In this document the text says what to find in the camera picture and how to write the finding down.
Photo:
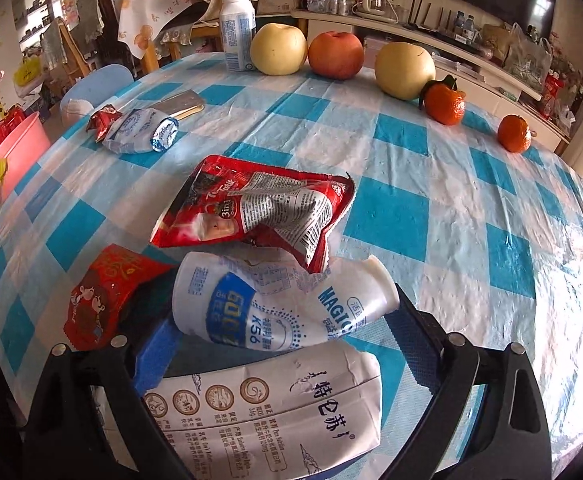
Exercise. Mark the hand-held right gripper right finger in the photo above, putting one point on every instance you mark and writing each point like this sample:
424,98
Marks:
414,352

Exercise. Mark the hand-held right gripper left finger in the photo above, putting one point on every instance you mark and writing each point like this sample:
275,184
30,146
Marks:
156,355

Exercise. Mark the pink plastic bucket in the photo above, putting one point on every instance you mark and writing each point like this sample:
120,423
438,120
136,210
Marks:
21,155

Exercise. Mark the crushed white yogurt bottle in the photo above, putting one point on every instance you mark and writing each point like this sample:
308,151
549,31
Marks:
251,310

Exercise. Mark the white blue milk carton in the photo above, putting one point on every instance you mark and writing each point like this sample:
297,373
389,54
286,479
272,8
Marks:
271,410

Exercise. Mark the crushed cup with foil lid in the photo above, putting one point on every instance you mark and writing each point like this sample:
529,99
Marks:
131,130

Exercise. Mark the red coffee packet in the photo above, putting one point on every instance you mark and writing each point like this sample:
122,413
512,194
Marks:
211,180

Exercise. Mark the red plastic bag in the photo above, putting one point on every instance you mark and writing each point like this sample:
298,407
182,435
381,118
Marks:
1,127

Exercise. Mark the red cartoon-print packet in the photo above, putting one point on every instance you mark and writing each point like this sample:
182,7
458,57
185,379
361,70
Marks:
106,280

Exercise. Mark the yellow plastic bag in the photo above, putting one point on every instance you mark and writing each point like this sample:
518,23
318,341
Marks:
27,71

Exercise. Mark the blue checked tablecloth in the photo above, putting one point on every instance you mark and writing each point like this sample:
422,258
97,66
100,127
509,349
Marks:
421,210

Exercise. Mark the small red wrapper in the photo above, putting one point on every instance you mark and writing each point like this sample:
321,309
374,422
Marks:
102,119

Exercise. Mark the blue plastic stool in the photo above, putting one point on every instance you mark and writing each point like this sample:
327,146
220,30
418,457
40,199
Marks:
96,87

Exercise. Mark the flat grey gold-edged object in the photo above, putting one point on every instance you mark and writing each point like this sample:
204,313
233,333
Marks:
179,102

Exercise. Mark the small leafless mandarin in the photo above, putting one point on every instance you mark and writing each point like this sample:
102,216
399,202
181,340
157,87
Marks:
514,134

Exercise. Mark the mandarin with green leaf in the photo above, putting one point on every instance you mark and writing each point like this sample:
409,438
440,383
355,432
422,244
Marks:
445,105

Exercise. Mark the white orange-print cloth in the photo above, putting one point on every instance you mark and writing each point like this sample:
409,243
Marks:
146,15

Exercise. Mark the large yellow pear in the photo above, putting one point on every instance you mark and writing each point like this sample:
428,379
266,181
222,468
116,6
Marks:
404,70

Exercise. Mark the white sideboard cabinet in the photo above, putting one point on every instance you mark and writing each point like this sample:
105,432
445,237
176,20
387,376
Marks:
471,67

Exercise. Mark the red packets in bag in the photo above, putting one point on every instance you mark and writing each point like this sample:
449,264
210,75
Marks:
554,95

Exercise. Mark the upright white plastic bottle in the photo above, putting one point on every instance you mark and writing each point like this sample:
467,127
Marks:
236,35

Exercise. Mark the red apple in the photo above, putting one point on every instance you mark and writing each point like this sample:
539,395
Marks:
336,55

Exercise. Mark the clear printed plastic bag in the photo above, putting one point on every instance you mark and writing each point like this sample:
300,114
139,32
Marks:
526,57

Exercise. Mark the brown bag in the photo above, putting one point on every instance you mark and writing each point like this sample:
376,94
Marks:
495,42

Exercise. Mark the black router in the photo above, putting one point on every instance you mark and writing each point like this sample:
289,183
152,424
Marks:
429,30

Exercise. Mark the clear water bottle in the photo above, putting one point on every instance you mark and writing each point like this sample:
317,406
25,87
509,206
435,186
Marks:
470,30
459,25

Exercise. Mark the yellow apple left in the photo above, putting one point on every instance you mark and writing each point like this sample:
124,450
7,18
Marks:
277,50

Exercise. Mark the white electric kettle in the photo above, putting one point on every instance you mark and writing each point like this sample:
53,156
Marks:
371,0

